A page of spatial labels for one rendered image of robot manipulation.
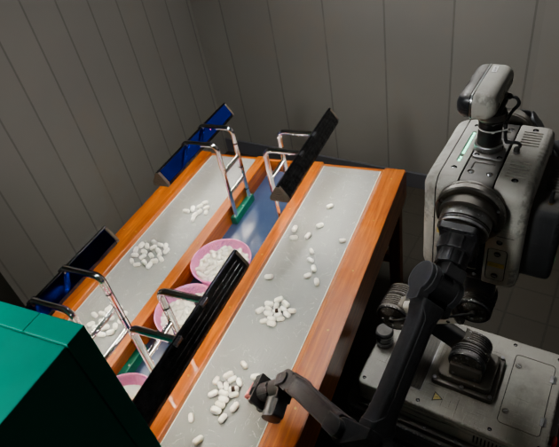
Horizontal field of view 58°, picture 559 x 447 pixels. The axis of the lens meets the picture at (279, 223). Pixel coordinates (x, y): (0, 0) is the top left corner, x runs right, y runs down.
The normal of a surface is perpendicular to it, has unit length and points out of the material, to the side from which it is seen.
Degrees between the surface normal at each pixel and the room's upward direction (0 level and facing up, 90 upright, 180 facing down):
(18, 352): 0
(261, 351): 0
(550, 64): 90
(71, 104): 90
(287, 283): 0
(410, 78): 90
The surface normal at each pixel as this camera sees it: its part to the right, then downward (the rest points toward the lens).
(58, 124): 0.84, 0.22
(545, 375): -0.16, -0.76
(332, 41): -0.52, 0.61
